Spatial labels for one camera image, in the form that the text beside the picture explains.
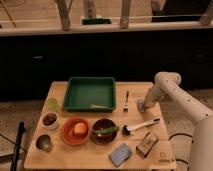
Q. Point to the orange plate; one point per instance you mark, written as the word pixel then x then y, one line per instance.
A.
pixel 67 133

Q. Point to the brown wooden block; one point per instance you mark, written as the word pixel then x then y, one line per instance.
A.
pixel 147 143

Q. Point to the dark brown bowl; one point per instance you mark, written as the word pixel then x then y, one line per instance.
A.
pixel 100 138

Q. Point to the grey blue towel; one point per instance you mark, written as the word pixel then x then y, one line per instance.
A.
pixel 141 106

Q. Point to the orange fruit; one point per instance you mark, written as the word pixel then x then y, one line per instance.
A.
pixel 80 128

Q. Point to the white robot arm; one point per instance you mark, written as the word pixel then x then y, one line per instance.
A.
pixel 201 153

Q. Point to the light green cup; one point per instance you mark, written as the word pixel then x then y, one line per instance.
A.
pixel 52 105

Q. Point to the green plastic tray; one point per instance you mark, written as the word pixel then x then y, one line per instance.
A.
pixel 81 92

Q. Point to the black pole stand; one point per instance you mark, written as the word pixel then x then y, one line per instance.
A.
pixel 17 147

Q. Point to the black white brush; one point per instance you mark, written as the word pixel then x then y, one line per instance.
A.
pixel 127 130

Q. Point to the green box on shelf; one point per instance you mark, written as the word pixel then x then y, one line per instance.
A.
pixel 96 21

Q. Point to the blue sponge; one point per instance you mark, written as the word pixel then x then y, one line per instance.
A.
pixel 120 154

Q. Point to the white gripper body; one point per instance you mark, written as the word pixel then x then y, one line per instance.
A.
pixel 154 94

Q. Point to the green cucumber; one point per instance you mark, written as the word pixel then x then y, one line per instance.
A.
pixel 106 130

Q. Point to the white cup with contents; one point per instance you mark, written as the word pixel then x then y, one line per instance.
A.
pixel 50 121

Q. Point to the pale green bean pod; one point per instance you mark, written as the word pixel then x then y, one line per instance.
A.
pixel 93 106

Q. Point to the metal cup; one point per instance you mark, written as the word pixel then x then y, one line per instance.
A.
pixel 44 143

